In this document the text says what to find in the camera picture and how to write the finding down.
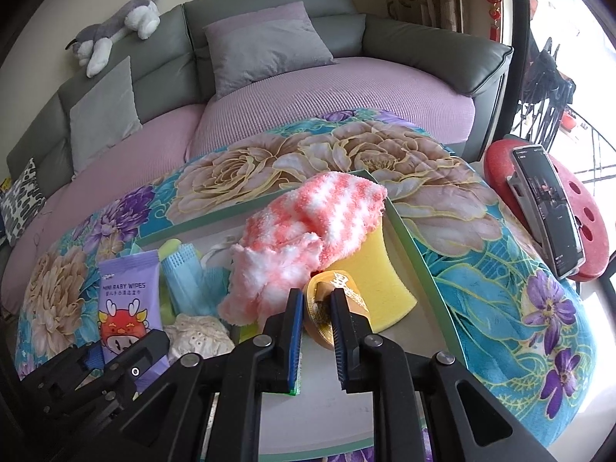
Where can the green-rimmed white tray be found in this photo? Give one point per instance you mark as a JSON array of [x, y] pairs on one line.
[[409, 337]]

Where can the white phone stand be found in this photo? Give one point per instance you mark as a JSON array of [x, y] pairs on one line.
[[517, 192]]

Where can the lilac sofa seat cover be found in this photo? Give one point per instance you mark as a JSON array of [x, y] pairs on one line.
[[337, 91]]

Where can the red plastic stool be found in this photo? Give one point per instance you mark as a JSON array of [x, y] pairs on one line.
[[587, 231]]

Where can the clothes rack with dark clothes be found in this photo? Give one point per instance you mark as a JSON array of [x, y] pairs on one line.
[[548, 82]]

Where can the grey lilac square pillow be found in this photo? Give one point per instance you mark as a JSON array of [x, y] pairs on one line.
[[269, 48]]

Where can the light grey square pillow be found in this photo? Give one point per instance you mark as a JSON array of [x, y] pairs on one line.
[[103, 115]]

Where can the grey white plush dog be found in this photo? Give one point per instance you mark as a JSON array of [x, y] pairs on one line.
[[120, 19]]

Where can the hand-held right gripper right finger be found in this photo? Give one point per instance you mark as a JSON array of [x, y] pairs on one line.
[[337, 346]]

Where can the yellow sponge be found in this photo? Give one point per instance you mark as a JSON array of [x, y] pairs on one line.
[[385, 288]]

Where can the grey sofa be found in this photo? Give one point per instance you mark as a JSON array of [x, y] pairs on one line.
[[250, 14]]

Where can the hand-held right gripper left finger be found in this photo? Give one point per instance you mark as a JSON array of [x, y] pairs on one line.
[[294, 346]]

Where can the black white patterned pillow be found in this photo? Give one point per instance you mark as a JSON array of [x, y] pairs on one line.
[[21, 202]]

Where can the pink white fluffy sock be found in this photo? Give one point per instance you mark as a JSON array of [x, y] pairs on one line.
[[313, 221]]

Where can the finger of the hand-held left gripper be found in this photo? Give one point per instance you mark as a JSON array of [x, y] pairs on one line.
[[53, 375], [139, 361]]

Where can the gold round tin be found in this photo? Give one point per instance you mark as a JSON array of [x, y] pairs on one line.
[[358, 305]]

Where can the black smartphone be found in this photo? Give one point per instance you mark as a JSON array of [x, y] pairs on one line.
[[548, 202]]

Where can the black balcony railing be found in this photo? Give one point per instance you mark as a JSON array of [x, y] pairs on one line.
[[601, 154]]

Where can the floral blue blanket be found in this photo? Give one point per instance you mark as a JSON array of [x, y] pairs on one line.
[[481, 298]]

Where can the blue face mask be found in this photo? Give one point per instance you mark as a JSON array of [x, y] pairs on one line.
[[192, 288]]

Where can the purple wet wipes packet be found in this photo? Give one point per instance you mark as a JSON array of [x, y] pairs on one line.
[[127, 298]]

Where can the cream knitted sock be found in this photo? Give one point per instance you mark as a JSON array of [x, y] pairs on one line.
[[202, 337]]

